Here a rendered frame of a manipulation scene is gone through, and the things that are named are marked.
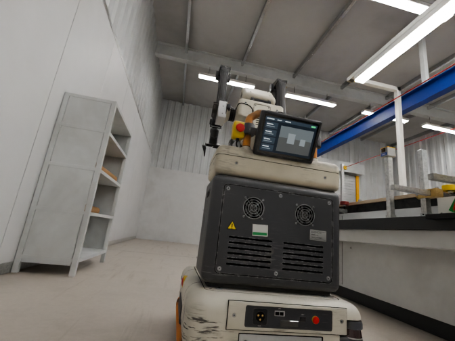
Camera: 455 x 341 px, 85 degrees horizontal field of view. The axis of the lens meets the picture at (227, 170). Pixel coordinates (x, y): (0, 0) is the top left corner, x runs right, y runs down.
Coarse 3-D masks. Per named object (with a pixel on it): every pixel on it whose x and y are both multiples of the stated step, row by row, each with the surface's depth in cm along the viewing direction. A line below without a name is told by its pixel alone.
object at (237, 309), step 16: (240, 304) 78; (256, 304) 79; (272, 304) 80; (288, 304) 81; (304, 304) 83; (240, 320) 77; (256, 320) 78; (272, 320) 79; (288, 320) 80; (304, 320) 81; (320, 320) 82; (336, 320) 83
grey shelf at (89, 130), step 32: (64, 96) 226; (64, 128) 221; (96, 128) 226; (128, 128) 295; (64, 160) 215; (96, 160) 220; (64, 192) 210; (96, 192) 297; (32, 224) 200; (64, 224) 204; (96, 224) 289; (32, 256) 195; (64, 256) 199
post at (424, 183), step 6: (420, 150) 158; (420, 156) 158; (426, 156) 157; (420, 162) 157; (426, 162) 156; (420, 168) 156; (426, 168) 155; (420, 174) 156; (426, 174) 154; (420, 180) 155; (426, 180) 153; (420, 186) 155; (426, 186) 152; (420, 198) 153; (426, 198) 150; (420, 204) 153; (426, 204) 149; (426, 210) 149
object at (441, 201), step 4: (452, 196) 135; (440, 200) 141; (444, 200) 139; (448, 200) 137; (452, 200) 135; (440, 204) 141; (444, 204) 138; (448, 204) 136; (440, 208) 140; (444, 208) 138; (448, 208) 136; (440, 212) 140; (444, 212) 138; (448, 212) 136
